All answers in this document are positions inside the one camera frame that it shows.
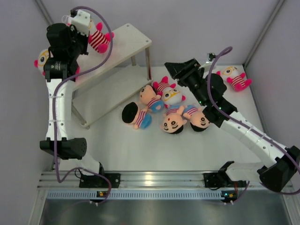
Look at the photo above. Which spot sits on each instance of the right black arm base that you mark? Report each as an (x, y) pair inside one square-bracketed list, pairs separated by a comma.
[(218, 180)]

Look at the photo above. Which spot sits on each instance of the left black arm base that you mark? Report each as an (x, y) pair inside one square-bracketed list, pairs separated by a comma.
[(88, 181)]

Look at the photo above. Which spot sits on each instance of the boy plush face up right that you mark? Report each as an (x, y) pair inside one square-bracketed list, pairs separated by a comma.
[(197, 119)]

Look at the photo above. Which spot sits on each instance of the white two-tier shelf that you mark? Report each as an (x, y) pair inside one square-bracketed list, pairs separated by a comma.
[(98, 92)]

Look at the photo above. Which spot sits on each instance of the boy plush face up centre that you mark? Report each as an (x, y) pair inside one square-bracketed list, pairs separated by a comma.
[(173, 122)]

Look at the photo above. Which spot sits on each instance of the aluminium mounting rail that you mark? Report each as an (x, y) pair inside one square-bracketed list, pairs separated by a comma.
[(132, 180)]

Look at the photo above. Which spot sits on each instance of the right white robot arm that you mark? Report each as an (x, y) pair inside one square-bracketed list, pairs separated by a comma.
[(278, 163)]

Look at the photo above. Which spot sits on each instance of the panda plush with glasses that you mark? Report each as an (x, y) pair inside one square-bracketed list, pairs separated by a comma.
[(232, 76), (169, 93), (41, 62), (97, 39)]

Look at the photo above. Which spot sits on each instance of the boy plush showing black hair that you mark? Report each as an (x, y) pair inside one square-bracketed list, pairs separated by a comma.
[(138, 118)]

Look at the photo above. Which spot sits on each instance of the boy plush face up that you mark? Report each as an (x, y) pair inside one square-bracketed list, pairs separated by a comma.
[(197, 119), (173, 122)]

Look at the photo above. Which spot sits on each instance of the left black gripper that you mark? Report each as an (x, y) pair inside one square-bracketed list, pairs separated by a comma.
[(72, 31)]

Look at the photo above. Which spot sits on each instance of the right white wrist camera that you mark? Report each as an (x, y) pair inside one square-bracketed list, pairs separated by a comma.
[(206, 66)]

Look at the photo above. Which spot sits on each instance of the boy plush near shelf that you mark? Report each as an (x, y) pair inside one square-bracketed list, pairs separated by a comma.
[(151, 99)]

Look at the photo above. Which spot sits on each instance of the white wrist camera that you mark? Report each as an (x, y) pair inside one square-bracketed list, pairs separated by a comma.
[(81, 21), (206, 66)]

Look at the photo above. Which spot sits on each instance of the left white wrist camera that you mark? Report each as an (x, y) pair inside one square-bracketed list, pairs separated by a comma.
[(81, 21)]

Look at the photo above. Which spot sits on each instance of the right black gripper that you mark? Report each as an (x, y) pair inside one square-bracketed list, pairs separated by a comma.
[(184, 71)]

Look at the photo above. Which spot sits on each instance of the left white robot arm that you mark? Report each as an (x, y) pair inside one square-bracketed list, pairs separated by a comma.
[(67, 43)]

